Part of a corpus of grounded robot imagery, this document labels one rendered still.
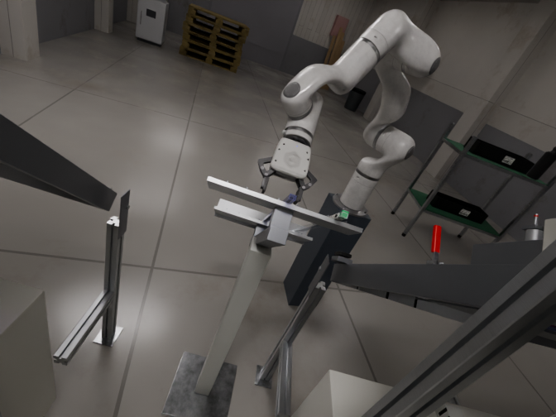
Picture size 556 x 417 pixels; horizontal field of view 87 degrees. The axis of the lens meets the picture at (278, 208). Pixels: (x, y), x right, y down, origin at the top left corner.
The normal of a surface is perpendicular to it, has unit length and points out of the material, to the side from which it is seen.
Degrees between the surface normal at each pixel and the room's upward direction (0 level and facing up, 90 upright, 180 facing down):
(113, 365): 0
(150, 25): 90
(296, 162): 43
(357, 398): 0
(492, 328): 90
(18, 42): 90
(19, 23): 90
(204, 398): 0
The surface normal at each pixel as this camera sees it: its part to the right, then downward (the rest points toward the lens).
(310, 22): 0.15, 0.58
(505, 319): -0.94, -0.32
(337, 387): 0.33, -0.79
